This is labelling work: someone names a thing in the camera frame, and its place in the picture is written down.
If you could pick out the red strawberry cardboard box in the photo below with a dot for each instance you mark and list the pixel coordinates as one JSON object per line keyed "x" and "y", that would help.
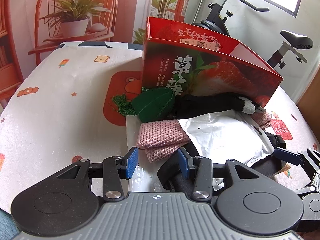
{"x": 197, "y": 61}

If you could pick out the black strap band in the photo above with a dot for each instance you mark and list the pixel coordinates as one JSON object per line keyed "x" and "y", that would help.
{"x": 171, "y": 178}

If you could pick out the patterned white tablecloth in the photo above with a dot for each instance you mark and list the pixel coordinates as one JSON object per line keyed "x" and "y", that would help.
{"x": 63, "y": 112}

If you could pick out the pink knitted cloth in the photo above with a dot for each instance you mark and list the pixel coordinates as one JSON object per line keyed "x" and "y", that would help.
{"x": 218, "y": 136}

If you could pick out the black glove grey fingertips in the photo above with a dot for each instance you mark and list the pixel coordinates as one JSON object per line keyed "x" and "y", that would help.
{"x": 190, "y": 106}

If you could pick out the printed living room backdrop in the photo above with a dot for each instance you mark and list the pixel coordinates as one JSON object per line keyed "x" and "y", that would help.
{"x": 32, "y": 29}

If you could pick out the green tasselled leaf cloth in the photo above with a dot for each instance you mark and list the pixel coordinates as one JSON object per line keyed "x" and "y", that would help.
{"x": 150, "y": 105}

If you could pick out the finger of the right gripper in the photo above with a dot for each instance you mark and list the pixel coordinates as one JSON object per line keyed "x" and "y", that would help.
{"x": 288, "y": 156}

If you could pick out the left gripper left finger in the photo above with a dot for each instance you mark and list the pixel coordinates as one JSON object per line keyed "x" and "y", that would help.
{"x": 115, "y": 169}

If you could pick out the white face mask package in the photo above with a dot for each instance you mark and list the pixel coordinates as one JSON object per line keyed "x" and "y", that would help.
{"x": 144, "y": 178}

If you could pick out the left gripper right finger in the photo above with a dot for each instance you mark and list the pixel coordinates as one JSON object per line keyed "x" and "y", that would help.
{"x": 200, "y": 169}

